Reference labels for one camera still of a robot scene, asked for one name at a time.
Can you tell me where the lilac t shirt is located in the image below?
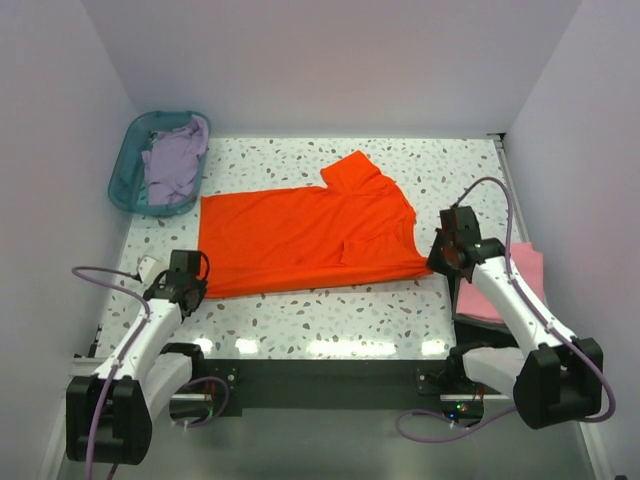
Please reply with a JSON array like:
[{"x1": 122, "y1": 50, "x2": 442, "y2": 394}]
[{"x1": 142, "y1": 115, "x2": 209, "y2": 206}]

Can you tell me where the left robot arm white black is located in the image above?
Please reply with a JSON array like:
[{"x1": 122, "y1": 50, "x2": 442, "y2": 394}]
[{"x1": 65, "y1": 250, "x2": 210, "y2": 467}]

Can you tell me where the pink folded t shirt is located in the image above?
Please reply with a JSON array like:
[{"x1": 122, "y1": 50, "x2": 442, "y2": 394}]
[{"x1": 455, "y1": 242, "x2": 545, "y2": 327}]

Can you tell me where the black folded t shirt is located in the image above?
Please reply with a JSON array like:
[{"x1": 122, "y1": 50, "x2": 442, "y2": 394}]
[{"x1": 446, "y1": 274, "x2": 517, "y2": 348}]

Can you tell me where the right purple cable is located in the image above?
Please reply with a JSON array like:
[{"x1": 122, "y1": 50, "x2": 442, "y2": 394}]
[{"x1": 394, "y1": 177, "x2": 617, "y2": 444}]

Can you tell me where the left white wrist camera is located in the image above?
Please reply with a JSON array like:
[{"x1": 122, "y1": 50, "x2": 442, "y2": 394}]
[{"x1": 136, "y1": 255, "x2": 167, "y2": 285}]

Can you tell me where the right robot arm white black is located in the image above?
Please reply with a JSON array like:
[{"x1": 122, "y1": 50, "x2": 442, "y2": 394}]
[{"x1": 427, "y1": 206, "x2": 604, "y2": 429}]

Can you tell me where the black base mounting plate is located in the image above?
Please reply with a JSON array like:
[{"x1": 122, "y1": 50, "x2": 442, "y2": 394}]
[{"x1": 169, "y1": 357, "x2": 505, "y2": 419}]

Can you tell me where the teal plastic basket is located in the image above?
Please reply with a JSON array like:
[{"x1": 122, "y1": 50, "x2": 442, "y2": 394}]
[{"x1": 108, "y1": 110, "x2": 211, "y2": 217}]

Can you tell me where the orange t shirt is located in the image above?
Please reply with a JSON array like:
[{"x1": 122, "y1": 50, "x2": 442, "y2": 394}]
[{"x1": 198, "y1": 151, "x2": 431, "y2": 299}]

